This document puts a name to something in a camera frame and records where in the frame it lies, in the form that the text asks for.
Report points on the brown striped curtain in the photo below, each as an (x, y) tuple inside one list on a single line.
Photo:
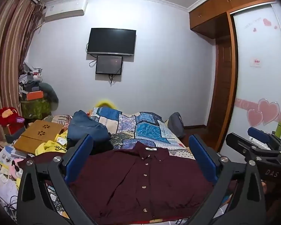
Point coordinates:
[(7, 63)]

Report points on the wooden lap desk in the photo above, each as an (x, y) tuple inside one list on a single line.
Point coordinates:
[(37, 133)]

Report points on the white air conditioner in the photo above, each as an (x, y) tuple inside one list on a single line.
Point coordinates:
[(65, 10)]

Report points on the black garment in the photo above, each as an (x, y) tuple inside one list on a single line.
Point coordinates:
[(101, 148)]

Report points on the pile of papers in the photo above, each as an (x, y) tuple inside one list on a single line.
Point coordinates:
[(3, 168)]

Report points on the wooden wardrobe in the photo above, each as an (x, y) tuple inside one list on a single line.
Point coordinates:
[(222, 75)]

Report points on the small black wall monitor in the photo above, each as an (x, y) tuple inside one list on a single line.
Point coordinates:
[(109, 64)]

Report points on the orange box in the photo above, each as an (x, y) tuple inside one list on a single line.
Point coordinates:
[(34, 95)]

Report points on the green patterned box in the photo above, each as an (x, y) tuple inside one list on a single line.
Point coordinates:
[(35, 109)]

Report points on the green bottle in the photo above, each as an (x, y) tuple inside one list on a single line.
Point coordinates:
[(279, 129)]

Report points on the white heart-sticker sliding door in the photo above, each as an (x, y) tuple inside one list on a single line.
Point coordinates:
[(257, 79)]

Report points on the blue jeans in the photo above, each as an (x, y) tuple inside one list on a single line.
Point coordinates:
[(86, 126)]

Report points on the red plush toy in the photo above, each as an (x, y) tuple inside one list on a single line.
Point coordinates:
[(8, 114)]

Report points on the grey red box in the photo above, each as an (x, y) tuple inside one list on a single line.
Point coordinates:
[(14, 132)]

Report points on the maroon button shirt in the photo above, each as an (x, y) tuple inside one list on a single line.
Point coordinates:
[(135, 180)]

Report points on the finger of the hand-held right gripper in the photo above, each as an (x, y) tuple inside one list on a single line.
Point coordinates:
[(258, 134), (241, 143)]

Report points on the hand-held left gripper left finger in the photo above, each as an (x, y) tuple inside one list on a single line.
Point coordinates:
[(80, 155)]

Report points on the yellow garment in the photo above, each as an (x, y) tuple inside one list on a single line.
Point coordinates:
[(50, 146)]

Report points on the black wall television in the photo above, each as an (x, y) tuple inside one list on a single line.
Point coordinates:
[(111, 41)]

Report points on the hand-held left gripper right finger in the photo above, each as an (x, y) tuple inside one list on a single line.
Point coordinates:
[(202, 160)]

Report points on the grey blue bag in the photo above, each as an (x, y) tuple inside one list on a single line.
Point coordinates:
[(175, 124)]

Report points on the pile of clutter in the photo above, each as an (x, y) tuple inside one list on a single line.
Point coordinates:
[(28, 77)]

